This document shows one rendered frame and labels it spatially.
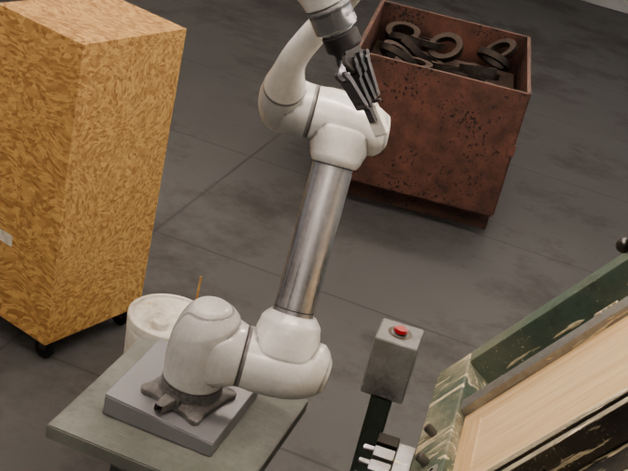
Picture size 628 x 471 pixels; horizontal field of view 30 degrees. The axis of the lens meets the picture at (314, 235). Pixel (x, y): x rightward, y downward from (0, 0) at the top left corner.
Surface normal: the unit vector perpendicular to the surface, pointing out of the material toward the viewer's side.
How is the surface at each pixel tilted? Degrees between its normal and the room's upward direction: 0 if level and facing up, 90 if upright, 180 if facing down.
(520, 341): 90
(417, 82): 90
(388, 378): 90
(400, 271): 0
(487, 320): 0
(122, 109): 90
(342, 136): 74
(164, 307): 0
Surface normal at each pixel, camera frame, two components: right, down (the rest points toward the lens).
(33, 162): -0.58, 0.24
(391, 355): -0.24, 0.38
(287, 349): 0.10, 0.04
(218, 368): -0.01, 0.49
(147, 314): 0.21, -0.88
